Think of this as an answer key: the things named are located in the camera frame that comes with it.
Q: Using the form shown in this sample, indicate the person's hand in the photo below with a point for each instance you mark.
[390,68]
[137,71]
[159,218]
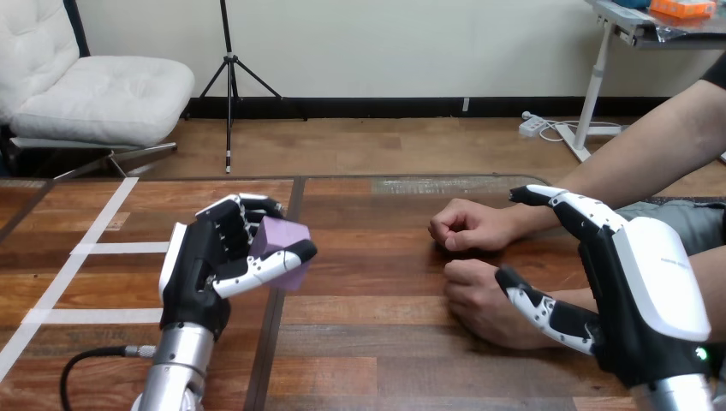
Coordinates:
[473,224]
[482,306]

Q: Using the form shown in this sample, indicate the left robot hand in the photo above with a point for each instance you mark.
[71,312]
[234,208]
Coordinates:
[193,272]

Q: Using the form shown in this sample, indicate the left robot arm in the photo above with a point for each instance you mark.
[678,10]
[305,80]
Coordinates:
[173,369]

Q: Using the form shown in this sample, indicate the person's body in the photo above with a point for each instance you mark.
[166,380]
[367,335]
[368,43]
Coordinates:
[680,221]

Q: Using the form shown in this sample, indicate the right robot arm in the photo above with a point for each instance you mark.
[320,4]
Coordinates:
[675,397]

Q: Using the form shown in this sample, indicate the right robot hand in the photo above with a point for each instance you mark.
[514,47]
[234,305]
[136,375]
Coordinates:
[652,283]

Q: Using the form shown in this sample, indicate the purple block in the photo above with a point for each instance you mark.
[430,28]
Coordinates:
[278,237]

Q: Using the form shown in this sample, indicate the black tripod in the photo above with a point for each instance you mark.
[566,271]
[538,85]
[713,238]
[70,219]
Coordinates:
[229,85]

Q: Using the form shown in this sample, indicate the white desk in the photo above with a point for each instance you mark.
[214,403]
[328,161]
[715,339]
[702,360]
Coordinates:
[592,91]

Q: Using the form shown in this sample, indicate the orange thing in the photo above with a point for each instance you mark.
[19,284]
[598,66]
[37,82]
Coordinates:
[680,7]

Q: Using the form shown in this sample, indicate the white power strip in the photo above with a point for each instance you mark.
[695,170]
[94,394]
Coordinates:
[532,126]

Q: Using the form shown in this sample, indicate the white cushioned chair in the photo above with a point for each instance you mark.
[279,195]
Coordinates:
[96,93]

